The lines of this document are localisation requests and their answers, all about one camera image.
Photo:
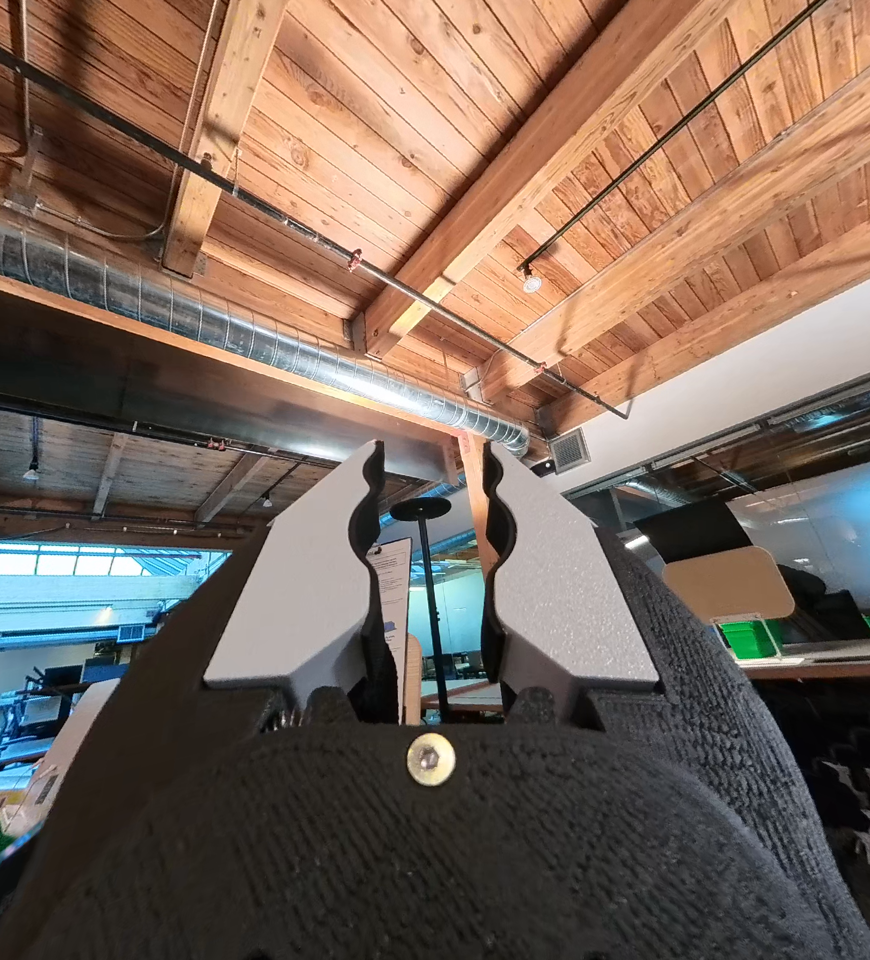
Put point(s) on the wooden workbench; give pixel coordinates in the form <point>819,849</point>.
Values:
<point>839,670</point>

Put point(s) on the metal air duct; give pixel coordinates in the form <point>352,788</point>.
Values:
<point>217,330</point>

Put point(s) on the instruction poster board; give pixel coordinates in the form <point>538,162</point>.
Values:
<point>393,592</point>

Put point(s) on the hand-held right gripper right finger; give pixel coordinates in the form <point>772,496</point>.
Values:
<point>570,600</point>

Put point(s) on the black track light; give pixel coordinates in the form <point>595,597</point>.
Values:
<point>667,135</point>

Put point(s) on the black wall screen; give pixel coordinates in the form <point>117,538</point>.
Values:
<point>693,529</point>

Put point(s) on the brown cardboard panel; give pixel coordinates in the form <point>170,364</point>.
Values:
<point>727,581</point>

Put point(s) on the wooden post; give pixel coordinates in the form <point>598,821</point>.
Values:
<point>474,487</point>

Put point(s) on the green bins clear case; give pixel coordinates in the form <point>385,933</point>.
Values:
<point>746,641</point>

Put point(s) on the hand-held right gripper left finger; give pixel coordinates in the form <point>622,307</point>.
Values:
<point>292,600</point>

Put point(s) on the sprinkler pipe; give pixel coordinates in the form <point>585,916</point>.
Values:
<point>292,221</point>

